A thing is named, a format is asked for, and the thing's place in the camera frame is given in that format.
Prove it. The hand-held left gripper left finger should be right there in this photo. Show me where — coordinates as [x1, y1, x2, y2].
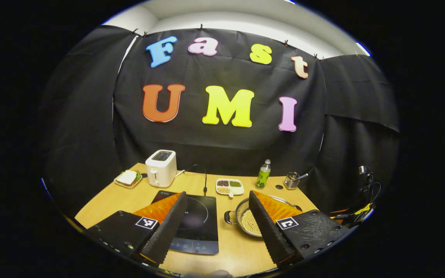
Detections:
[85, 191, 188, 267]

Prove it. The black backdrop cloth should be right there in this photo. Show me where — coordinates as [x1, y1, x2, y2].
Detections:
[39, 25, 401, 217]

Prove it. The steel pot with black handles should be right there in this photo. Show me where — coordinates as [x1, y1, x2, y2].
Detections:
[224, 195, 303, 237]

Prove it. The heap of pale soybeans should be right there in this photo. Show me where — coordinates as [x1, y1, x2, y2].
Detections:
[240, 209, 262, 236]

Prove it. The black induction cooktop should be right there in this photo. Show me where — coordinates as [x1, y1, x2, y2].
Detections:
[151, 190, 220, 255]

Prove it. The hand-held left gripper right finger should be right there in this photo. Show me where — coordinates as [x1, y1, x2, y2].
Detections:
[248, 190, 352, 267]

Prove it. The black power cable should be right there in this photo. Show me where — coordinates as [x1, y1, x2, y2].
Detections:
[174, 164, 208, 197]

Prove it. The green drink bottle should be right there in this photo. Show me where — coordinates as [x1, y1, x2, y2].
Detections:
[255, 159, 272, 189]

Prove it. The white sandwich plate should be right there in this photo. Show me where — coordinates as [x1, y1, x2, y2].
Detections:
[114, 170, 144, 189]

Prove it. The wire mesh utensil holder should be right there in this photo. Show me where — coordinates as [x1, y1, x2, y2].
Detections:
[284, 172, 300, 190]

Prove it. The sandwich with lettuce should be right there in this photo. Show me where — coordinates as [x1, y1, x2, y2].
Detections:
[116, 170, 143, 186]

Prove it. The white divided bean dish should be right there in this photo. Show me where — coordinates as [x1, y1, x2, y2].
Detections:
[216, 178, 245, 198]

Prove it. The white toaster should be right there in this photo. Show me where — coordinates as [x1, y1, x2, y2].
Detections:
[145, 150, 177, 188]

